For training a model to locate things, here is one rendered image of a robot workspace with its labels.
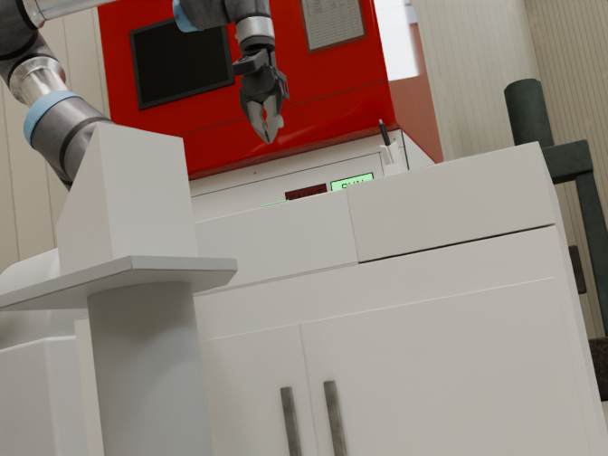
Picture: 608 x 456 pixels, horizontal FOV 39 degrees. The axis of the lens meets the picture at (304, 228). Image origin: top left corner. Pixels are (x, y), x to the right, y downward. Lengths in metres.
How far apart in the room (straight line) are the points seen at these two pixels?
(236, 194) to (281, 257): 0.76
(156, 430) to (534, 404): 0.63
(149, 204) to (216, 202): 1.05
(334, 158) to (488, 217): 0.82
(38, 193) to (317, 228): 3.08
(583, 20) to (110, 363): 11.05
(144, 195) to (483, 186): 0.59
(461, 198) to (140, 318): 0.61
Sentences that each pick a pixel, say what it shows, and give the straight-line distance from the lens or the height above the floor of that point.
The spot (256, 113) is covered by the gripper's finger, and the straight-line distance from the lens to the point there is 1.70.
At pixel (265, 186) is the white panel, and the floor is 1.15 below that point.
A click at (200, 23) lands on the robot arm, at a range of 1.80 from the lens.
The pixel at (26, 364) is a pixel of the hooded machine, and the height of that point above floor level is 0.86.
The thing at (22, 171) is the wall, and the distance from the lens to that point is 4.51.
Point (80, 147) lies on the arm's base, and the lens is 1.36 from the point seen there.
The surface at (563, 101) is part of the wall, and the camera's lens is 11.86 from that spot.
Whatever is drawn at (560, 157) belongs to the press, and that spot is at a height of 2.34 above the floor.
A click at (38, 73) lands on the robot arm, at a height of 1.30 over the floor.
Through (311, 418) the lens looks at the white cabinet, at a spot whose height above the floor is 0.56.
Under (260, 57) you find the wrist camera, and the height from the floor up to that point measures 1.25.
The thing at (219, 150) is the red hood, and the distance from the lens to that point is 2.32.
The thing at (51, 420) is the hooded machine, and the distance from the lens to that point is 3.49.
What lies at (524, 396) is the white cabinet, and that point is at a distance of 1.49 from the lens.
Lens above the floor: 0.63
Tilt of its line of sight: 10 degrees up
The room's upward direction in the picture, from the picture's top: 9 degrees counter-clockwise
